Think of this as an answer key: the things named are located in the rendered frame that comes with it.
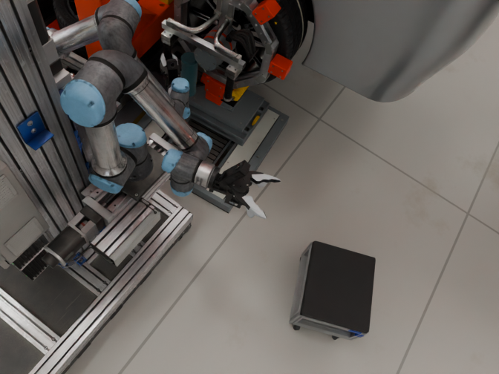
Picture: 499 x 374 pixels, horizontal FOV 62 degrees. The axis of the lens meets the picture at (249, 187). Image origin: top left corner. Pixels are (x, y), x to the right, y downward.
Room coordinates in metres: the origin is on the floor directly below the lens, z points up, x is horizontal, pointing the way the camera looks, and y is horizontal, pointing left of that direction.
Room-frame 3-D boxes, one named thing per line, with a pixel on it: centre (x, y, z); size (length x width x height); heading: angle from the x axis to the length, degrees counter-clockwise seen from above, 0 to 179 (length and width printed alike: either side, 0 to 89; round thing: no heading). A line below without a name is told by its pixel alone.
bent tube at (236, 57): (1.44, 0.28, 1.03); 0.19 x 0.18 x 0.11; 168
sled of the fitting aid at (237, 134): (1.75, 0.33, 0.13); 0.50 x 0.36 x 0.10; 78
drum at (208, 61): (1.51, 0.37, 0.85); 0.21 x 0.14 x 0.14; 168
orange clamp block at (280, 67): (1.52, 0.05, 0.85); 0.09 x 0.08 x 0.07; 78
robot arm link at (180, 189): (0.64, 0.21, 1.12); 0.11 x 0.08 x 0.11; 176
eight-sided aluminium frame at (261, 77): (1.58, 0.36, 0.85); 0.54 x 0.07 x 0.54; 78
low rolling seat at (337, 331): (0.75, -0.60, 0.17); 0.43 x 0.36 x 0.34; 3
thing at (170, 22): (1.48, 0.48, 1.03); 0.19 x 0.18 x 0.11; 168
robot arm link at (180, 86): (1.11, 0.41, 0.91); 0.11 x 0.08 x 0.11; 8
